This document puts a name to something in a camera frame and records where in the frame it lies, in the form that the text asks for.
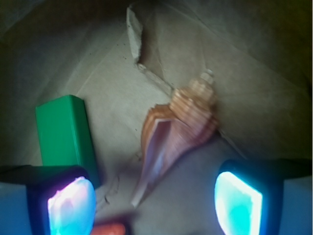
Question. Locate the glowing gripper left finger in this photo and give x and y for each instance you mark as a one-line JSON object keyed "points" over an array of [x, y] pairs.
{"points": [[46, 200]]}

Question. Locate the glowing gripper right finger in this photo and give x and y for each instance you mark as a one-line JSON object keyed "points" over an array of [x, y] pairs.
{"points": [[265, 197]]}

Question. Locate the orange plastic carrot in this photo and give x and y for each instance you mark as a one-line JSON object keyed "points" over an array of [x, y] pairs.
{"points": [[109, 229]]}

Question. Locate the orange spiral sea shell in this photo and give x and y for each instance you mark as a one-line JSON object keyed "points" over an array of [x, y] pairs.
{"points": [[170, 130]]}

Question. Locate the green rectangular block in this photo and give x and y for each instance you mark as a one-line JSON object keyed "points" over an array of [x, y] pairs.
{"points": [[64, 135]]}

